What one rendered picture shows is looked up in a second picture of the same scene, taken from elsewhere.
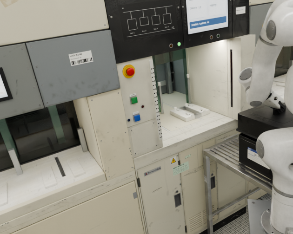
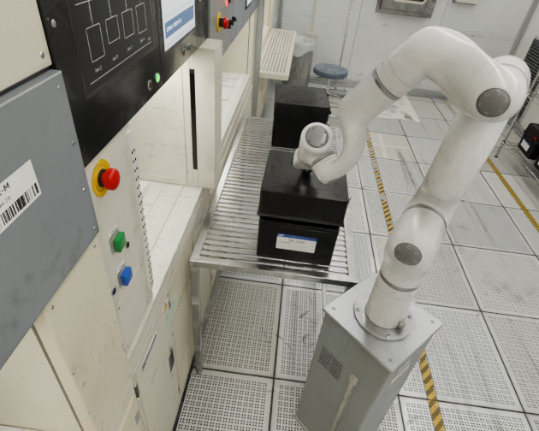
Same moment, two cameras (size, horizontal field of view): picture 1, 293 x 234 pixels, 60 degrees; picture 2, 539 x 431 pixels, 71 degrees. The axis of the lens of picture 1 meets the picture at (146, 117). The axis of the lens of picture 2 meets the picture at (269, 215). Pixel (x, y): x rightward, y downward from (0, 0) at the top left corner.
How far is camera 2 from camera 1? 86 cm
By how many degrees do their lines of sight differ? 56
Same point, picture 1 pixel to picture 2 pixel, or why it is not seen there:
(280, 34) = (511, 112)
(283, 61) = not seen: hidden behind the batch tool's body
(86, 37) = (10, 118)
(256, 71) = (354, 136)
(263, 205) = (343, 305)
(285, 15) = (519, 83)
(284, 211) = (403, 307)
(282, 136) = (432, 229)
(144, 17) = (112, 17)
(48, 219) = not seen: outside the picture
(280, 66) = not seen: hidden behind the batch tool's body
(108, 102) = (82, 284)
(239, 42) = (212, 57)
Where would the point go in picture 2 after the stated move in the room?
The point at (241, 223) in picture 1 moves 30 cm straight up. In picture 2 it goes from (216, 321) to (216, 284)
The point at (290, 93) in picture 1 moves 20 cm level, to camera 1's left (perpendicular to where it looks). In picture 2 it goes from (459, 177) to (442, 223)
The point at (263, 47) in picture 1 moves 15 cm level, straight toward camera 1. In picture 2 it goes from (382, 102) to (437, 128)
